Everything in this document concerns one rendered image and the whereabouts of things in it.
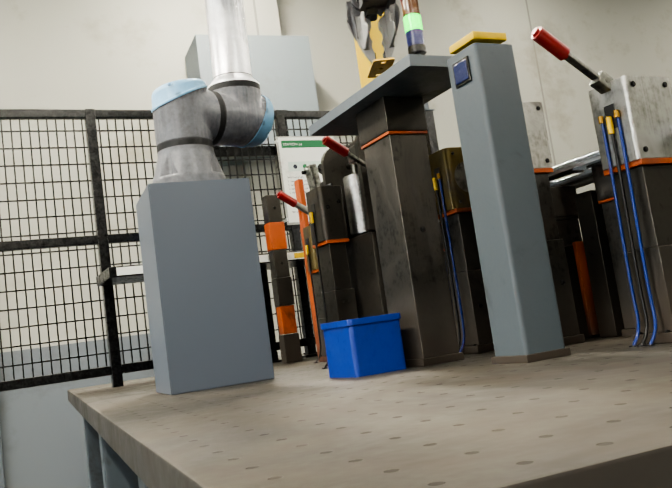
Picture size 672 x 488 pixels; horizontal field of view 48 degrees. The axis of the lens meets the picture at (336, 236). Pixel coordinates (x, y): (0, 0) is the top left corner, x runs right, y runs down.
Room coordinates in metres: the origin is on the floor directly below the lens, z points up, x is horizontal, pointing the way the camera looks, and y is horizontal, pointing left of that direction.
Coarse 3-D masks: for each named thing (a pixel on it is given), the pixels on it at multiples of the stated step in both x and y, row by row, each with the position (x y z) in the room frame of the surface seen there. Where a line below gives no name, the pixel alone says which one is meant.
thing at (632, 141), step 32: (608, 96) 1.03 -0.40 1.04; (640, 96) 1.01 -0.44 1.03; (608, 128) 1.02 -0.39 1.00; (640, 128) 1.00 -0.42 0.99; (608, 160) 1.04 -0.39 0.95; (640, 160) 1.00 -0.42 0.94; (640, 192) 1.02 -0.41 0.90; (640, 224) 1.03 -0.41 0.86; (640, 256) 1.03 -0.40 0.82; (640, 288) 1.03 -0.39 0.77; (640, 320) 1.05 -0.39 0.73
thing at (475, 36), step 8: (472, 32) 1.02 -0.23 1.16; (480, 32) 1.03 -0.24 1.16; (488, 32) 1.03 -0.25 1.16; (496, 32) 1.04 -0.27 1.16; (464, 40) 1.04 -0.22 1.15; (472, 40) 1.03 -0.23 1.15; (480, 40) 1.03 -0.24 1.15; (488, 40) 1.04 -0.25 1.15; (496, 40) 1.04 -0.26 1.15; (504, 40) 1.05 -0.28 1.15; (456, 48) 1.06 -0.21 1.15; (464, 48) 1.06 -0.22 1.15
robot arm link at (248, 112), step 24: (216, 0) 1.59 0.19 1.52; (240, 0) 1.61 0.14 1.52; (216, 24) 1.59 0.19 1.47; (240, 24) 1.61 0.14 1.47; (216, 48) 1.60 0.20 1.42; (240, 48) 1.60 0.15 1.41; (216, 72) 1.60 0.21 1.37; (240, 72) 1.60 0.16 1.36; (240, 96) 1.58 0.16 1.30; (264, 96) 1.65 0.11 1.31; (240, 120) 1.58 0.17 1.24; (264, 120) 1.61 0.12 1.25; (216, 144) 1.60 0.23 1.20; (240, 144) 1.63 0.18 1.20
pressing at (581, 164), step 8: (592, 152) 1.22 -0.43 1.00; (576, 160) 1.25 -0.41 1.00; (584, 160) 1.23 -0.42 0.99; (592, 160) 1.22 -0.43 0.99; (600, 160) 1.29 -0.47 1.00; (560, 168) 1.29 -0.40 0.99; (568, 168) 1.27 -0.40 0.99; (576, 168) 1.33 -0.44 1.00; (584, 168) 1.35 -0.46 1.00; (552, 176) 1.39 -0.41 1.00; (560, 176) 1.39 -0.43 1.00; (576, 176) 1.43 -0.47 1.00; (584, 176) 1.44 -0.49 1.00; (592, 176) 1.45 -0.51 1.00; (552, 184) 1.48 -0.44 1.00; (560, 184) 1.50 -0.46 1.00; (568, 184) 1.51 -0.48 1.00; (576, 184) 1.51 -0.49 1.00; (584, 184) 1.49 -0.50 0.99
